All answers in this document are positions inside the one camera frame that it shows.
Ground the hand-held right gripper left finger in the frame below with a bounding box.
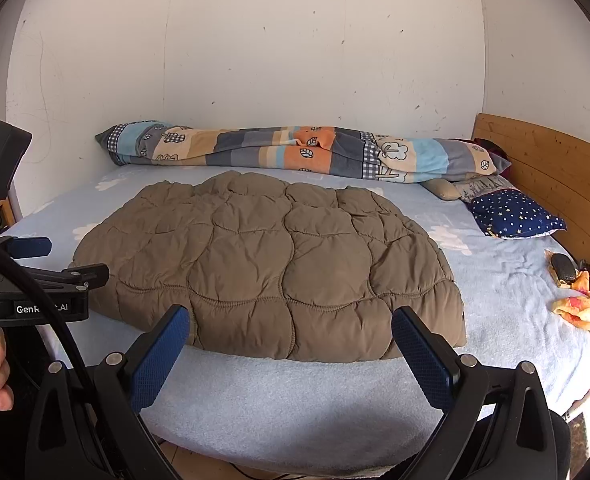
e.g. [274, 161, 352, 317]
[25, 304, 191, 480]

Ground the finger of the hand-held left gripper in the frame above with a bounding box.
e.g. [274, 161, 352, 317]
[0, 236, 54, 260]
[24, 263, 110, 292]

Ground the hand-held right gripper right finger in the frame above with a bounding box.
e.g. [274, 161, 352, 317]
[391, 306, 559, 480]

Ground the brown quilted jacket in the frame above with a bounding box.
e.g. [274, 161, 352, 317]
[67, 170, 469, 364]

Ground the wooden side table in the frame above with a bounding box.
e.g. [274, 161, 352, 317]
[0, 197, 20, 232]

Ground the blue cloud bed sheet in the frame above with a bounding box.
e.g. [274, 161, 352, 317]
[0, 165, 590, 467]

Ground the yellow floral cloth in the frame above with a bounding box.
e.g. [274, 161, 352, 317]
[552, 270, 590, 347]

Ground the black oval object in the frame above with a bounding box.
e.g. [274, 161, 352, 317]
[550, 253, 579, 284]

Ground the small beige pillow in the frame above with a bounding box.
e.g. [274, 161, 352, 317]
[419, 177, 464, 202]

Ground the navy star pillow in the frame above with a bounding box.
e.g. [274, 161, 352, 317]
[468, 187, 568, 240]

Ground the grey printed pillow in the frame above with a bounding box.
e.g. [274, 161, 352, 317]
[455, 174, 517, 204]

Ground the dark red cloth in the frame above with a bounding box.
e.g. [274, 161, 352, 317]
[470, 137, 512, 167]

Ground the rolled patchwork quilt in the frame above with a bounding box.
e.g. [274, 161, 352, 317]
[95, 120, 512, 185]

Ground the wooden headboard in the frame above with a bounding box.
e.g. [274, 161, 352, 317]
[472, 112, 590, 281]

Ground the black floor cable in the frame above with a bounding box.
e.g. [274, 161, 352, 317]
[229, 461, 303, 480]

